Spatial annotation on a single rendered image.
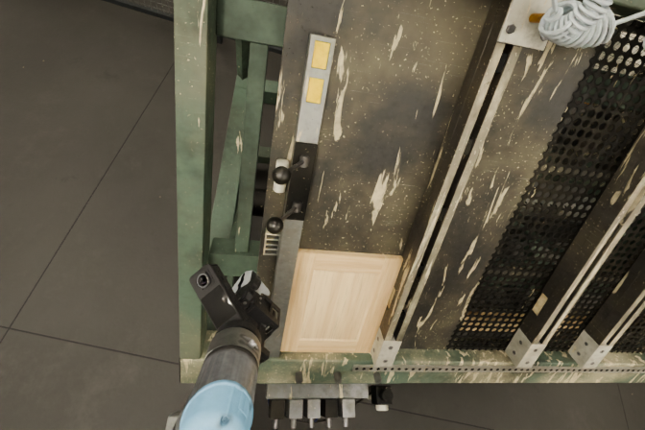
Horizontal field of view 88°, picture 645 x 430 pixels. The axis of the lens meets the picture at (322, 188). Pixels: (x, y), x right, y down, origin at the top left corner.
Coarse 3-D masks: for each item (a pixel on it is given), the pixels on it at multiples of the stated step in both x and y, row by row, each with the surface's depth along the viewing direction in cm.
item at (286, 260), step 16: (304, 80) 69; (304, 96) 70; (304, 112) 72; (320, 112) 72; (304, 128) 73; (320, 128) 74; (288, 224) 85; (288, 240) 87; (288, 256) 89; (288, 272) 92; (288, 288) 94; (288, 304) 97; (272, 336) 103; (272, 352) 106
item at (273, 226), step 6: (294, 204) 80; (300, 204) 80; (294, 210) 79; (282, 216) 75; (270, 222) 71; (276, 222) 71; (282, 222) 72; (270, 228) 71; (276, 228) 71; (282, 228) 72
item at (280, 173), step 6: (300, 156) 75; (306, 156) 75; (300, 162) 74; (306, 162) 75; (276, 168) 66; (282, 168) 66; (288, 168) 70; (294, 168) 71; (276, 174) 65; (282, 174) 65; (288, 174) 66; (276, 180) 66; (282, 180) 66; (288, 180) 66
